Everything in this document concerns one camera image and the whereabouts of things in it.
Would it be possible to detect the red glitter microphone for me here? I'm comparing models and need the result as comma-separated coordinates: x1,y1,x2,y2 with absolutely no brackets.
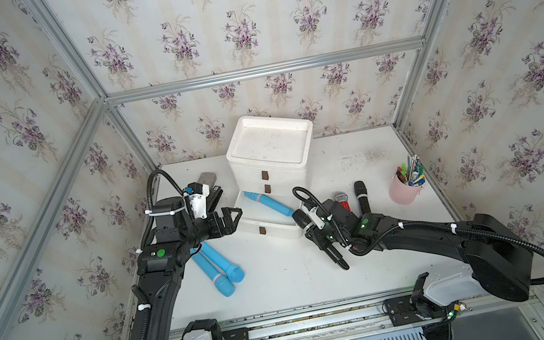
332,191,351,211

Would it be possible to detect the slim blue toy microphone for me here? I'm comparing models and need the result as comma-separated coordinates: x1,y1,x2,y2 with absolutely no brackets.
243,191,294,217

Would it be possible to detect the black handheld microphone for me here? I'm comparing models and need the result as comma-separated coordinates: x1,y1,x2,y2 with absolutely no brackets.
353,180,371,215

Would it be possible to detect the white three-drawer cabinet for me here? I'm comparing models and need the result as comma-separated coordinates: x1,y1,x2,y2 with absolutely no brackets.
219,104,325,205

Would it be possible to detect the blue and black microphone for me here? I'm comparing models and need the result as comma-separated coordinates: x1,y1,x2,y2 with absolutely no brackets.
292,210,349,271

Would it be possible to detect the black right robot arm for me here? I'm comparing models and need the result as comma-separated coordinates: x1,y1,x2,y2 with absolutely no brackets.
292,181,544,303

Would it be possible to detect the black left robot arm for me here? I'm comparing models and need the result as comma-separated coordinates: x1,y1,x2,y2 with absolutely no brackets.
129,168,243,340

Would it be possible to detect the black stapler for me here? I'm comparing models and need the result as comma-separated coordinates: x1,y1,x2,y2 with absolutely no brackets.
206,185,223,208

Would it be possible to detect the grey rectangular eraser block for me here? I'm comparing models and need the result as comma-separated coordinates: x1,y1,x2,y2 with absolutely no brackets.
198,172,217,188

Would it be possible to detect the pink cup of pens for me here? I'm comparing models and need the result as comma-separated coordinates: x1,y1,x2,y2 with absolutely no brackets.
389,155,427,206

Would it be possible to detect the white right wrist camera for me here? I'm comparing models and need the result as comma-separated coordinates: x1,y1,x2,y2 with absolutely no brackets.
304,206,325,230

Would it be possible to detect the aluminium mounting rail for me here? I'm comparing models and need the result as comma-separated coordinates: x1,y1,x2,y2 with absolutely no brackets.
219,288,538,340

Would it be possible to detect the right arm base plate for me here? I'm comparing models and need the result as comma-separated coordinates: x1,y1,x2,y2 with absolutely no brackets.
381,282,468,331

